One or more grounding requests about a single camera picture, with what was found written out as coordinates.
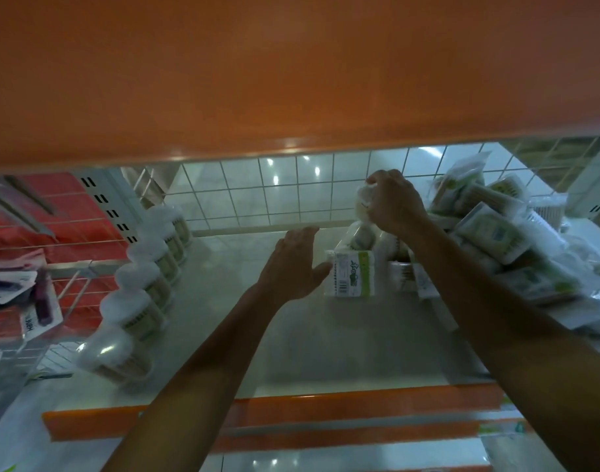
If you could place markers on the hanging dark packaged items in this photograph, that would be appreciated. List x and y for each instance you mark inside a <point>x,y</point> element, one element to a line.
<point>22,211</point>

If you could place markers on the person's left forearm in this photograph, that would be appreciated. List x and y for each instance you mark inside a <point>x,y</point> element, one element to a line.
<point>196,388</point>

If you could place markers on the pile of cotton swab packs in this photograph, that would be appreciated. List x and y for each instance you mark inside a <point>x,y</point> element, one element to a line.
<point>496,231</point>

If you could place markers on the person's right forearm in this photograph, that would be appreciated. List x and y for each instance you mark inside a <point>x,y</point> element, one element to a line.
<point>516,329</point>

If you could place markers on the white slotted shelf post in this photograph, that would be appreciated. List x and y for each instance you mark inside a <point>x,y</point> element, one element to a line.
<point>108,201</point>

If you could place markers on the white shelf board orange rim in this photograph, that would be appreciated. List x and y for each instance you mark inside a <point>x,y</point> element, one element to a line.
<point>300,73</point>
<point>354,461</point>
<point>354,439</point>
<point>24,437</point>

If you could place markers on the person's right hand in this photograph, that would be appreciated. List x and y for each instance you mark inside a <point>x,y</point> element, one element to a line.
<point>398,203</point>

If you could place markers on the person's left hand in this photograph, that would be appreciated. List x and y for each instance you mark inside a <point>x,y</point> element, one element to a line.
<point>292,270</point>

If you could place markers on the white slotted end post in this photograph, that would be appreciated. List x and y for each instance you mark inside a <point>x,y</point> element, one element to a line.
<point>592,181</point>

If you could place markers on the pile of toothbrush packs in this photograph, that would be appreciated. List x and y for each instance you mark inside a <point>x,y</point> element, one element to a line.
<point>15,285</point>

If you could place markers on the white shelf orange rail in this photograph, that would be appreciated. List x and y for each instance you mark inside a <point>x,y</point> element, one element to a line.
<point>329,339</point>

